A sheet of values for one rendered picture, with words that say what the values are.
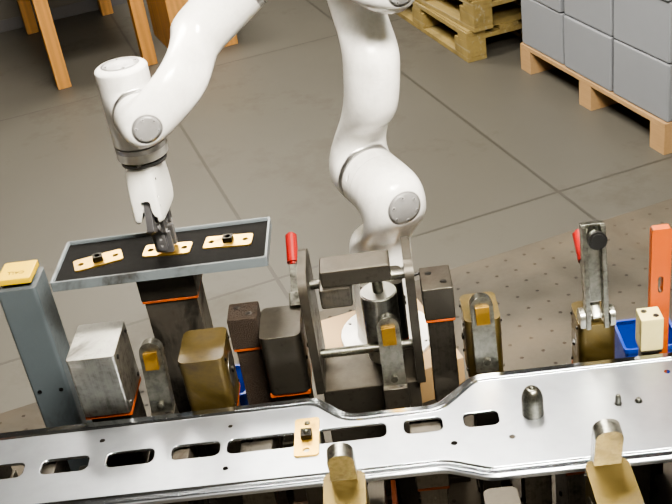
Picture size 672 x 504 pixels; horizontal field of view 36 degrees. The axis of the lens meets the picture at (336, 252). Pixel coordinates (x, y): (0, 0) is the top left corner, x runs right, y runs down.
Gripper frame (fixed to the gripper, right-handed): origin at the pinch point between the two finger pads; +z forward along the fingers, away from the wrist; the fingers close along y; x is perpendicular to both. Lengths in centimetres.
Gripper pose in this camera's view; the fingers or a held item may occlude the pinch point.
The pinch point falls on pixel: (164, 237)
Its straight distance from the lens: 178.1
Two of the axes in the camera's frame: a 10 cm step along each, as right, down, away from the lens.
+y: -0.7, 5.2, -8.5
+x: 9.9, -0.8, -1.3
